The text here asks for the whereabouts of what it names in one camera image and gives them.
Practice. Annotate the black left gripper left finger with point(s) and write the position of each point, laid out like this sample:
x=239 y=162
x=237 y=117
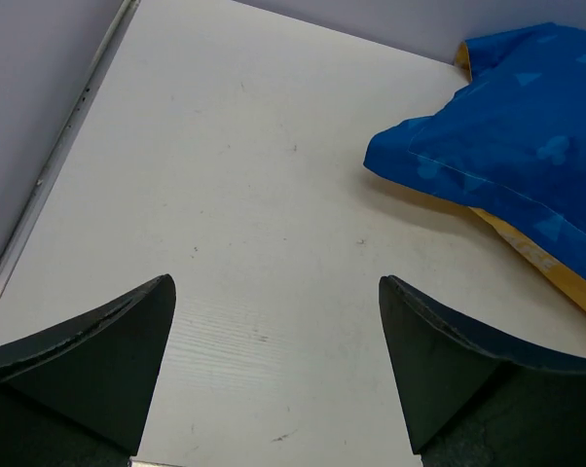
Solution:
x=79 y=393

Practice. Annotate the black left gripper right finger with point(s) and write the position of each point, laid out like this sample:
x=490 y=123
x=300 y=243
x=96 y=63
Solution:
x=472 y=395

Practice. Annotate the yellow and blue pillowcase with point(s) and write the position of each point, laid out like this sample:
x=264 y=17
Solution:
x=510 y=145

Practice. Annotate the aluminium table frame rail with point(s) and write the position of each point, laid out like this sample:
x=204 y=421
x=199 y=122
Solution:
x=51 y=53

